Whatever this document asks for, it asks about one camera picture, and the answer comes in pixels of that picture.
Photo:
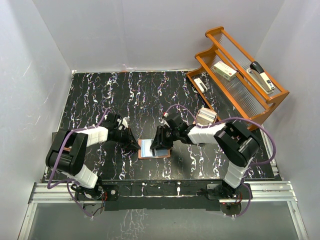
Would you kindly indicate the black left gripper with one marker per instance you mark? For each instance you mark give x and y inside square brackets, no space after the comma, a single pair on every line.
[130,142]

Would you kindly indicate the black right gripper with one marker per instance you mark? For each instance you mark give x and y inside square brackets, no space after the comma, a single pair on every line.
[160,138]

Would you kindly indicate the silver credit card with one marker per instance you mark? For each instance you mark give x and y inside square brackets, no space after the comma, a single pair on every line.
[160,152]

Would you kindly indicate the pink leather card holder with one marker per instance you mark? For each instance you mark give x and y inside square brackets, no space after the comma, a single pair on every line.
[145,152]

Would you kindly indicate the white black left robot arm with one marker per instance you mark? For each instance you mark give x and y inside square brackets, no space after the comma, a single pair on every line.
[68,150]

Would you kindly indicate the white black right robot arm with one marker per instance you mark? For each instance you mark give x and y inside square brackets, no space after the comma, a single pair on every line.
[236,141]

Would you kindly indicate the beige card tray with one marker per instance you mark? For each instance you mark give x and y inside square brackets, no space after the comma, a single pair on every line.
[203,122]

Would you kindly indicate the white card stack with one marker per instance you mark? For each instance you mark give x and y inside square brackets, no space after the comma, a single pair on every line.
[208,114]

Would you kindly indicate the small white stapler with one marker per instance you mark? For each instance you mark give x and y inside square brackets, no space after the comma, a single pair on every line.
[200,84]

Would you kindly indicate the orange wooden shelf rack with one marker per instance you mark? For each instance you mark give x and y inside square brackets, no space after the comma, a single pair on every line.
[248,97]

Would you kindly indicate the white staples box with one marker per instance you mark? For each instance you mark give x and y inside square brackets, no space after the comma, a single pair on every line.
[224,70]

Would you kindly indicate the black beige stapler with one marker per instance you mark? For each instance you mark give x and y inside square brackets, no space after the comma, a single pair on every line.
[259,75]

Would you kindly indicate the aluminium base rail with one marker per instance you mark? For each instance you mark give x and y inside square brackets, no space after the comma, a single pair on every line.
[166,210]

